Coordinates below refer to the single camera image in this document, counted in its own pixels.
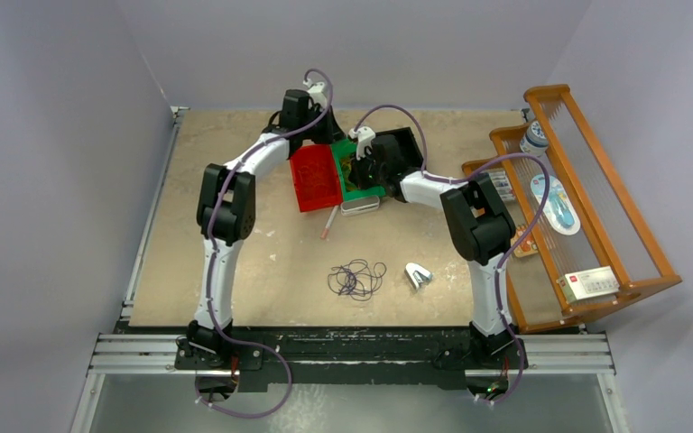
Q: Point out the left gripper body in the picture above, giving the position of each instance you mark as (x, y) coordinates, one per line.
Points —
(321, 132)

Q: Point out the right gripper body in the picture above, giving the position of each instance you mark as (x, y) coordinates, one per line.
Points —
(368, 173)

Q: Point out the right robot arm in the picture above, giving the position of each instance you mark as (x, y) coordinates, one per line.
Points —
(480, 227)

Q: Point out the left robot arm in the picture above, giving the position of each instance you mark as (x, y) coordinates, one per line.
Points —
(226, 209)

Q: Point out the green plastic bin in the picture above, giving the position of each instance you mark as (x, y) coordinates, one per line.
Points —
(343, 153)

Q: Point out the white grey stapler case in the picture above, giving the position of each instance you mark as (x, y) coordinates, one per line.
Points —
(360, 206)

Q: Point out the red plastic bin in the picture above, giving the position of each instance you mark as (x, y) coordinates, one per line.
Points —
(315, 179)

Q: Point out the black plastic bin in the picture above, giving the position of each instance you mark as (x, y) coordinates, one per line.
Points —
(403, 143)

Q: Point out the white marker orange cap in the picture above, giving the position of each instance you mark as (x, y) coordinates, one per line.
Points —
(329, 223)

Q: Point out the box of coloured markers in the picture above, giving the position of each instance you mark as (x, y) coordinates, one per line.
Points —
(502, 185)

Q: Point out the white round jar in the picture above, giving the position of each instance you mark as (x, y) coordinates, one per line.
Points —
(534, 140)

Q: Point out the orange small card pack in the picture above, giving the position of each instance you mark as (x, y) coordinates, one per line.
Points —
(527, 247)

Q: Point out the blue white blister pack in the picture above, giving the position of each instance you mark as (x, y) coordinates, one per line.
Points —
(559, 211)

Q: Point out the wooden shelf rack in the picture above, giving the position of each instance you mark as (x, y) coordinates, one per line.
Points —
(612, 231)

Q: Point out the white label box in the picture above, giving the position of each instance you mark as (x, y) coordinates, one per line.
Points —
(589, 284)

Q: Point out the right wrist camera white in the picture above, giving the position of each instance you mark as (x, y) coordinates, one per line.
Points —
(363, 137)

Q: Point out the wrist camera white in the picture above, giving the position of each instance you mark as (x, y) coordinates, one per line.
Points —
(318, 93)
(363, 137)

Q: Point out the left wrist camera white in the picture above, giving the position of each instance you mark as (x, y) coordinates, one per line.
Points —
(318, 93)

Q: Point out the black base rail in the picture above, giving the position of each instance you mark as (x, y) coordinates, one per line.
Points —
(250, 359)

